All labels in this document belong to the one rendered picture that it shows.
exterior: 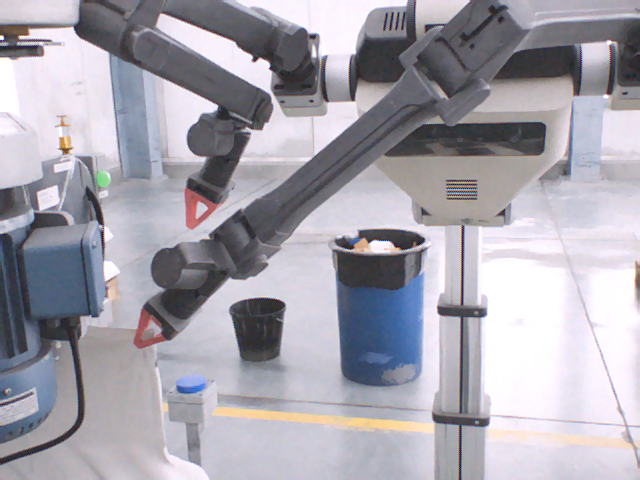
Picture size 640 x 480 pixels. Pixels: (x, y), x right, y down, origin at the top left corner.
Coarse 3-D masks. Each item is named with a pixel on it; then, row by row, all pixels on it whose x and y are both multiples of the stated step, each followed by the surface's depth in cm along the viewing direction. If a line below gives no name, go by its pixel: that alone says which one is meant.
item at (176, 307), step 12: (168, 288) 110; (156, 300) 109; (168, 300) 109; (180, 300) 108; (192, 300) 108; (204, 300) 109; (156, 312) 107; (168, 312) 109; (180, 312) 109; (192, 312) 110; (168, 324) 107; (180, 324) 109
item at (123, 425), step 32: (64, 352) 119; (96, 352) 117; (128, 352) 116; (64, 384) 120; (96, 384) 119; (128, 384) 117; (160, 384) 116; (64, 416) 122; (96, 416) 120; (128, 416) 119; (160, 416) 117; (0, 448) 125; (64, 448) 123; (96, 448) 121; (128, 448) 120; (160, 448) 119
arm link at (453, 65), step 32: (480, 0) 88; (512, 0) 89; (544, 0) 93; (576, 0) 97; (608, 0) 101; (448, 32) 91; (480, 32) 89; (512, 32) 86; (544, 32) 93; (576, 32) 97; (608, 32) 102; (448, 64) 91; (480, 64) 88; (448, 96) 92
